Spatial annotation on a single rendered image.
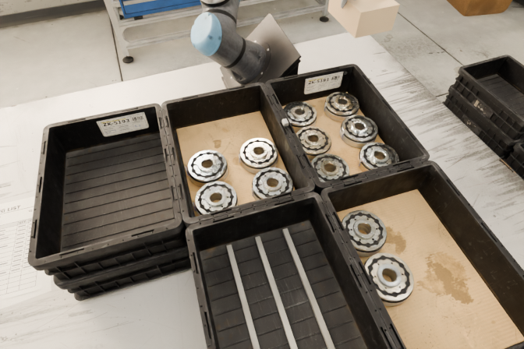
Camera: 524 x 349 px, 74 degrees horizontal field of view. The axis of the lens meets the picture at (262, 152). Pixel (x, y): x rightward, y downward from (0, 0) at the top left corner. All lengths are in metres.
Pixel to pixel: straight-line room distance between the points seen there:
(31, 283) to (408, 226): 0.94
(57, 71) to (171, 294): 2.33
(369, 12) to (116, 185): 0.80
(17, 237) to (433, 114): 1.37
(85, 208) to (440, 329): 0.83
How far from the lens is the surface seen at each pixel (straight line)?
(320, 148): 0.96
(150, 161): 1.01
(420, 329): 0.83
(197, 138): 1.03
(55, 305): 1.04
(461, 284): 0.90
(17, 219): 1.22
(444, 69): 2.97
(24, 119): 1.51
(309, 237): 0.85
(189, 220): 0.76
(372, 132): 1.04
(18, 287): 1.11
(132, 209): 0.93
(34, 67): 3.15
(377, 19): 1.06
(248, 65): 1.19
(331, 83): 1.14
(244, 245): 0.83
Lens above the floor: 1.58
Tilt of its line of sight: 50 degrees down
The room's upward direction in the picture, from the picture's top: straight up
